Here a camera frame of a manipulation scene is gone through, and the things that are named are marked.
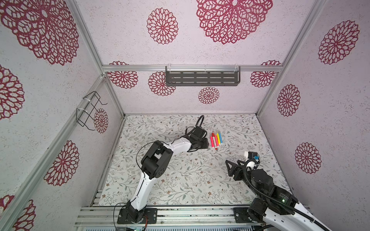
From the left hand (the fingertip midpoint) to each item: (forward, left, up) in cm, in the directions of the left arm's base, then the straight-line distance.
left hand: (206, 145), depth 99 cm
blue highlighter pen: (+8, -12, -3) cm, 15 cm away
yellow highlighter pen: (+9, -10, -2) cm, 13 cm away
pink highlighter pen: (+4, -5, -2) cm, 7 cm away
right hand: (-21, -8, +18) cm, 29 cm away
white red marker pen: (+6, -6, -2) cm, 9 cm away
